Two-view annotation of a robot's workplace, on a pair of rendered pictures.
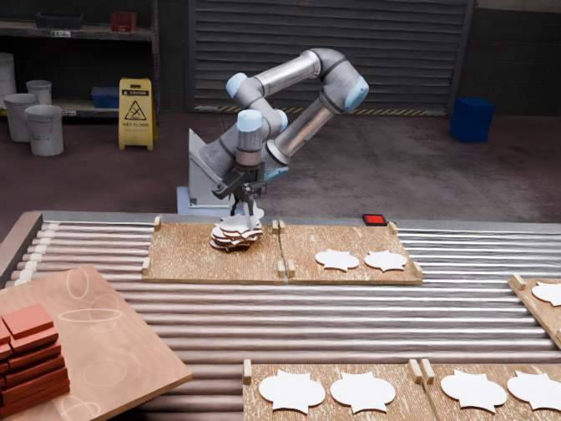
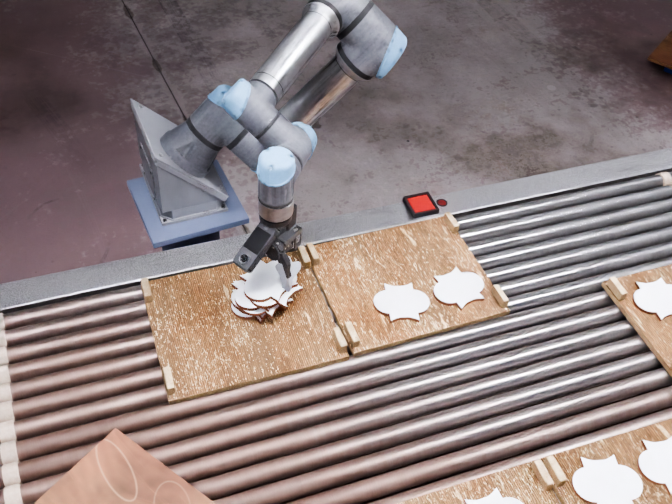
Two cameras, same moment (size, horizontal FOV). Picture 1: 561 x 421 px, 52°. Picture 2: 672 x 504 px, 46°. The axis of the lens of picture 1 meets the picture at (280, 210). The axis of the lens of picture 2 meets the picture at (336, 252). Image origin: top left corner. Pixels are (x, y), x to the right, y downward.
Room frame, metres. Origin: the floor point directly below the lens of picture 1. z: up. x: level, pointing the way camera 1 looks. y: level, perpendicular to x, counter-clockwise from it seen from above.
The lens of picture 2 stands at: (0.41, 0.34, 2.39)
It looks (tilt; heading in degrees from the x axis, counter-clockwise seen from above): 46 degrees down; 343
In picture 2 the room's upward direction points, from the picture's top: 5 degrees clockwise
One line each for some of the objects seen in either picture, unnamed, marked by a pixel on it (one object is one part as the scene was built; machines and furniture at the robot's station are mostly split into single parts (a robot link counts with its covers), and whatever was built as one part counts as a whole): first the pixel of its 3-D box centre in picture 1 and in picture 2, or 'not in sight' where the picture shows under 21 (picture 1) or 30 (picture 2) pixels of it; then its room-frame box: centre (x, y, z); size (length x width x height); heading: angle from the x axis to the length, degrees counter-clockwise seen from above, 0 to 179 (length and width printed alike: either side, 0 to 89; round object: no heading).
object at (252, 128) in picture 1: (250, 130); (276, 176); (1.63, 0.11, 1.31); 0.09 x 0.08 x 0.11; 147
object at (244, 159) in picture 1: (248, 155); (274, 204); (1.63, 0.11, 1.24); 0.08 x 0.08 x 0.05
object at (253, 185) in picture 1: (249, 180); (277, 230); (1.63, 0.10, 1.16); 0.09 x 0.08 x 0.12; 130
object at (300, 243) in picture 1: (345, 252); (404, 280); (1.63, -0.22, 0.93); 0.41 x 0.35 x 0.02; 98
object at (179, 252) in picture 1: (214, 251); (241, 320); (1.58, 0.19, 0.93); 0.41 x 0.35 x 0.02; 96
